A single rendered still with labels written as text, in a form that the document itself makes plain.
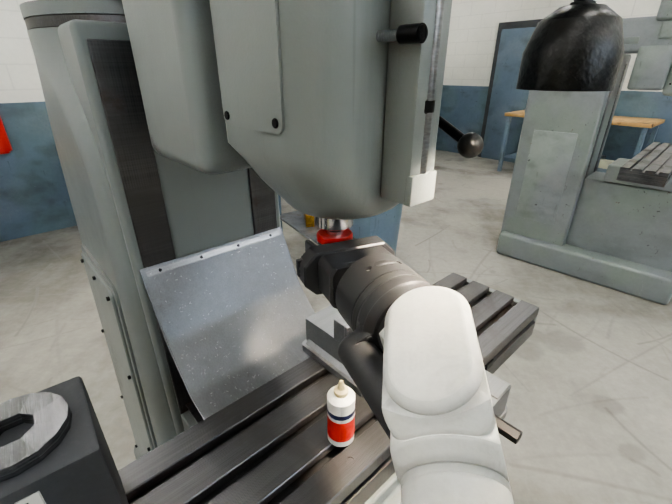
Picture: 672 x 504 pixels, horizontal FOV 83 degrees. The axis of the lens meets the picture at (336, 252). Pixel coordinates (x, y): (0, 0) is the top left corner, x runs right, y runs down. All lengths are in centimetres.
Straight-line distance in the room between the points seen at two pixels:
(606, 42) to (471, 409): 28
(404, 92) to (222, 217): 55
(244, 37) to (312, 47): 8
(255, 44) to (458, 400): 33
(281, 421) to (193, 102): 47
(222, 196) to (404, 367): 63
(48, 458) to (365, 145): 40
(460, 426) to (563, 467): 176
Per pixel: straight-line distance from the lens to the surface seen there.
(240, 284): 85
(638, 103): 693
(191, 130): 50
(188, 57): 48
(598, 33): 37
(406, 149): 36
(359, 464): 60
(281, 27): 36
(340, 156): 35
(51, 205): 469
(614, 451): 216
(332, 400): 56
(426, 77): 36
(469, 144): 48
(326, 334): 70
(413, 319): 29
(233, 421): 67
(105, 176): 76
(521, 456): 196
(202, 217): 81
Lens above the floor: 146
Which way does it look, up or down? 26 degrees down
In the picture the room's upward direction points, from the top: straight up
